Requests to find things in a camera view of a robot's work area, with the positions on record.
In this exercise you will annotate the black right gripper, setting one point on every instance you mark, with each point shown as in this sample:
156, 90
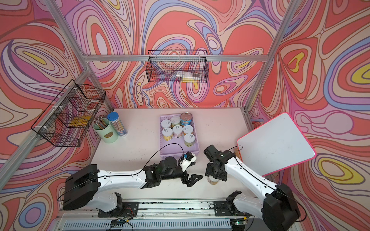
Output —
209, 172

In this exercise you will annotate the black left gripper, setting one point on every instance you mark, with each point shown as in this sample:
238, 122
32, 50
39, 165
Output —
190, 182

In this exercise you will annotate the beige lid can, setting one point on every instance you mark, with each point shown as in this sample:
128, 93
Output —
212, 180

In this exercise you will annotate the green label can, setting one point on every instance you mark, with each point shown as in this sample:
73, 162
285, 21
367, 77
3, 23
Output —
189, 139

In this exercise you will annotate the orange label can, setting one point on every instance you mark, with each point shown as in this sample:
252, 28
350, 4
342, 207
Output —
188, 129

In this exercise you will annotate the silver pull tab can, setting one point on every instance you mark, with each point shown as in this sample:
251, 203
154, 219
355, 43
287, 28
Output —
177, 131

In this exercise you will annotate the purple perforated plastic basket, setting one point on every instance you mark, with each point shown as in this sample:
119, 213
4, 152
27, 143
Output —
176, 147

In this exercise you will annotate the blue label soup can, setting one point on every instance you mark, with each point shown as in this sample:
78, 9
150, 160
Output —
186, 118

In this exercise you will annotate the pink label can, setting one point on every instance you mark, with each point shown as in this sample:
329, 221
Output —
166, 123

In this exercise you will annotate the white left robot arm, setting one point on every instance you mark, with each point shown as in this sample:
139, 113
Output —
85, 188

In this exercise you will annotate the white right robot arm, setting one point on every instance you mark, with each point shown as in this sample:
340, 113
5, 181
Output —
274, 204

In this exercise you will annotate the whiteboard with pink rim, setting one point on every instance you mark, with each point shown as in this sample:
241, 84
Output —
274, 146

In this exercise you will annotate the blue lid pencil jar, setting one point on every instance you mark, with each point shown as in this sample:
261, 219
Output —
114, 119

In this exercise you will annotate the green pencil cup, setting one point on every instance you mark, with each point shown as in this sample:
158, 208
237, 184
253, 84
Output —
105, 130

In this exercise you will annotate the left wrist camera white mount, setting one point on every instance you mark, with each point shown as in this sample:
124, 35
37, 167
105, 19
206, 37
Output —
186, 160

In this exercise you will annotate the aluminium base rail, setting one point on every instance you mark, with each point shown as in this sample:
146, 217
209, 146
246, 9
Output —
208, 214

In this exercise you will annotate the markers in wire basket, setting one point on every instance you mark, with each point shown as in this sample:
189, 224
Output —
184, 76

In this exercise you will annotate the black wire basket back wall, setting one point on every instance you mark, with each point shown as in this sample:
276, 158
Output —
163, 65

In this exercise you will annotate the black wire basket wall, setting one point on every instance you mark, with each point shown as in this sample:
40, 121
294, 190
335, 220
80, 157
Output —
75, 99
163, 65

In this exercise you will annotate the yellow item in wire basket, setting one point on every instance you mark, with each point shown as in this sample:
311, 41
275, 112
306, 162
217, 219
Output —
80, 122

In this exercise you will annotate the black wire basket left wall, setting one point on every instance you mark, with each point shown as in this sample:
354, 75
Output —
75, 99

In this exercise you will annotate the aluminium frame post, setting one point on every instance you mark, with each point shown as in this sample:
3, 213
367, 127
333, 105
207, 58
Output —
284, 25

